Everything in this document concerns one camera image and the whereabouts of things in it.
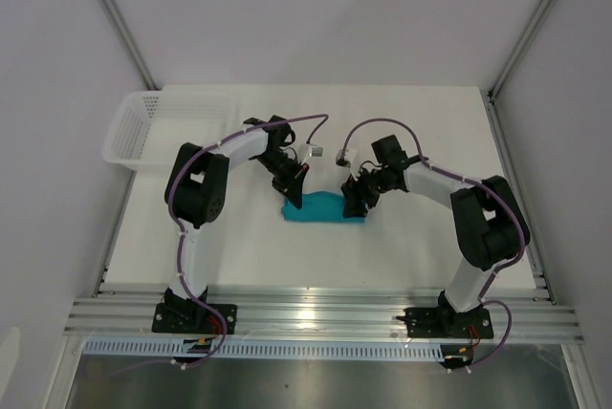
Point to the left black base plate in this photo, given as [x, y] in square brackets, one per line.
[193, 320]

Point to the left aluminium frame post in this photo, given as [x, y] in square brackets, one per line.
[122, 32]

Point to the white slotted cable duct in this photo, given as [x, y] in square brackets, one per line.
[266, 349]

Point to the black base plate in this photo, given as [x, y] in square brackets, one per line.
[446, 323]
[193, 320]

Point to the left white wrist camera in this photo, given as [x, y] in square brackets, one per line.
[307, 150]

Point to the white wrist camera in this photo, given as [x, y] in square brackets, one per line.
[349, 159]
[307, 150]

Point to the teal t-shirt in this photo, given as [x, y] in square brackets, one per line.
[319, 207]

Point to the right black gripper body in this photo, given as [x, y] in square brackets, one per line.
[366, 185]

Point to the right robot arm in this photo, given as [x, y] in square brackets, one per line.
[489, 225]

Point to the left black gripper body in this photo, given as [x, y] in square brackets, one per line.
[286, 172]

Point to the right aluminium frame post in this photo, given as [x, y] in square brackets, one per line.
[521, 46]

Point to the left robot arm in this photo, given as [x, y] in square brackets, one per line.
[196, 192]

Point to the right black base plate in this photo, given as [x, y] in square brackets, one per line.
[446, 323]

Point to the aluminium frame post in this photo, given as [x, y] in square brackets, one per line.
[122, 32]
[521, 46]

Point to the right side aluminium rail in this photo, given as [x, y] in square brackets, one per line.
[533, 251]

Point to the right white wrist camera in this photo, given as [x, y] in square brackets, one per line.
[349, 159]

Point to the aluminium mounting rail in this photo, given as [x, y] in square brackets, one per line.
[368, 315]

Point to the white plastic basket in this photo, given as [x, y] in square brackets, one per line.
[149, 128]

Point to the left side aluminium rail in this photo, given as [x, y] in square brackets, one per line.
[108, 250]

